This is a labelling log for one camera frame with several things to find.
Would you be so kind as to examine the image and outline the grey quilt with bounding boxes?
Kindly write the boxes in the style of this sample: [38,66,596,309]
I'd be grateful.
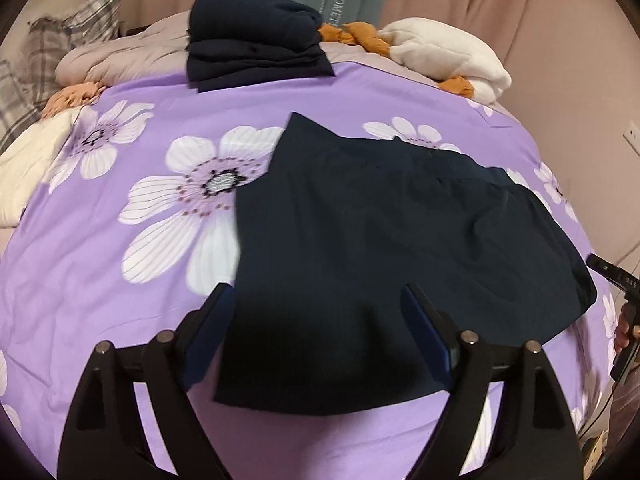
[54,14,197,87]

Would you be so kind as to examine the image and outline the pink cloth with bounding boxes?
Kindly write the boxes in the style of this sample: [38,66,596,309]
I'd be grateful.
[41,81,109,120]

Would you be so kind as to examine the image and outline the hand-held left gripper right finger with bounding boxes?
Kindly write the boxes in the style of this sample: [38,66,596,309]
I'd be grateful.
[400,282,584,480]

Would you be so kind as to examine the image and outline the white fleece blanket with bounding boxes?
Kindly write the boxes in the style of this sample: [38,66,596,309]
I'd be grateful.
[376,16,514,107]

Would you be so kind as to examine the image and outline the folded navy clothes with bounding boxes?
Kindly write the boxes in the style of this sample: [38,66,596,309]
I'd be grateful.
[186,40,337,94]

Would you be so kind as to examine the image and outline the thin black cable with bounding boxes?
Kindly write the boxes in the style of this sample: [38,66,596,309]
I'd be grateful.
[579,372,618,438]

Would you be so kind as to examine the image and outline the folded navy knit sweater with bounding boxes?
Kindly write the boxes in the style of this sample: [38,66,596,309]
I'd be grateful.
[186,0,323,56]

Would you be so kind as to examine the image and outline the grey plaid pillow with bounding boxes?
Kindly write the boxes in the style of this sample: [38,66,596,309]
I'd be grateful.
[0,59,48,148]
[27,0,132,79]

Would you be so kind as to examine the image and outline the white power strip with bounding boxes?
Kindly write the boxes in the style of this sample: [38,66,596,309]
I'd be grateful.
[581,432,609,467]

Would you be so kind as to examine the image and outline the person's right forearm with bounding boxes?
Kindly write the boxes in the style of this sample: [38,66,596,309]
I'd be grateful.
[601,350,640,458]

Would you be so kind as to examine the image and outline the purple floral bedsheet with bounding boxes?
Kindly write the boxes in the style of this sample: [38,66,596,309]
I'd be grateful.
[0,55,623,480]

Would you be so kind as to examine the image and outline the person's right hand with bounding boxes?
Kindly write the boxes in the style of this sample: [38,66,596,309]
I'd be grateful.
[613,309,640,355]

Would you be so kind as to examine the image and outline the large dark navy garment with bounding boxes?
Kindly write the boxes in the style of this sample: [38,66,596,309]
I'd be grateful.
[212,111,598,417]

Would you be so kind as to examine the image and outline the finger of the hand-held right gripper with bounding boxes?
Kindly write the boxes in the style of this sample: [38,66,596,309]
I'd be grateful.
[586,254,627,287]

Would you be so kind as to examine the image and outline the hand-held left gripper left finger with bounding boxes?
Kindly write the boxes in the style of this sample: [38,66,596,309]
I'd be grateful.
[56,282,238,480]

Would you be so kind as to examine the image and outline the orange cloth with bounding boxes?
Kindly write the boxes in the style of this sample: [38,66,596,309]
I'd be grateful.
[316,21,476,96]

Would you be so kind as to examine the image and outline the cream white cloth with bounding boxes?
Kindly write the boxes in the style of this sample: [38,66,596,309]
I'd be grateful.
[0,106,85,229]

